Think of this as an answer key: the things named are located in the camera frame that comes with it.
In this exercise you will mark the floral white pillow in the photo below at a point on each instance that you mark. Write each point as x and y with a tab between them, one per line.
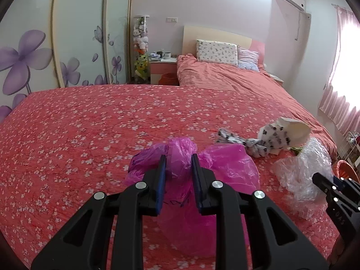
216	52

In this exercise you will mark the pink and white nightstand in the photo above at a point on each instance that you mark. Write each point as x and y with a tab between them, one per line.
163	66
275	79

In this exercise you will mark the coral duvet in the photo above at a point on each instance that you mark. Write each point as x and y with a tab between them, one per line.
239	90

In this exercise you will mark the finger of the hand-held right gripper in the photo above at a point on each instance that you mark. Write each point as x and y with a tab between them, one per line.
323	182

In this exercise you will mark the orange laundry basket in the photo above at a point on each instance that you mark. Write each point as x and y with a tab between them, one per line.
347	168

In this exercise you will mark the white floral sliding wardrobe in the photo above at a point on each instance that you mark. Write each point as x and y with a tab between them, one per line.
33	39

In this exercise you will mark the white air conditioner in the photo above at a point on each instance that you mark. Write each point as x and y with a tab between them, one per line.
291	1

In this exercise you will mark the beige and pink headboard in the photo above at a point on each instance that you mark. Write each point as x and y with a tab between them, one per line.
219	33

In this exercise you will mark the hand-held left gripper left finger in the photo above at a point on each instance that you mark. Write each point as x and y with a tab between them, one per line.
161	187

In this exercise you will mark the clear tube of plush toys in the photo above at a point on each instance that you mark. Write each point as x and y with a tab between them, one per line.
140	47

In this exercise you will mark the pink striped pillow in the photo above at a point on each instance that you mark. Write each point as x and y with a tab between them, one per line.
249	59

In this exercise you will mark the clear plastic wrap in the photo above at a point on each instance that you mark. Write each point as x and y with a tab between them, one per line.
301	171

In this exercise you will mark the spotted white sock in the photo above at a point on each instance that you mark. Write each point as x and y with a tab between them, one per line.
239	140

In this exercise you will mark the paw print paper bag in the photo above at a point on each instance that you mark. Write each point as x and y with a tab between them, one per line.
281	135

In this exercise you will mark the red floral bedsheet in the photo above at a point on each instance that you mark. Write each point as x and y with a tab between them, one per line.
70	146

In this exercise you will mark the pink curtain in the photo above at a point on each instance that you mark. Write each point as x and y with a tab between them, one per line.
343	76

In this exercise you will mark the green leafy scrap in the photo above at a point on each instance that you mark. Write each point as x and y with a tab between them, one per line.
296	150

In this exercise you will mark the pink plastic bag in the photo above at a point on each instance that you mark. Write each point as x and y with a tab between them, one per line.
230	168

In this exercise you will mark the air conditioner pipe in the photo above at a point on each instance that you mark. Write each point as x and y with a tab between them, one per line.
297	25

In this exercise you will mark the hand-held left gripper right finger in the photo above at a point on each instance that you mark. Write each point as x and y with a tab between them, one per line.
197	187

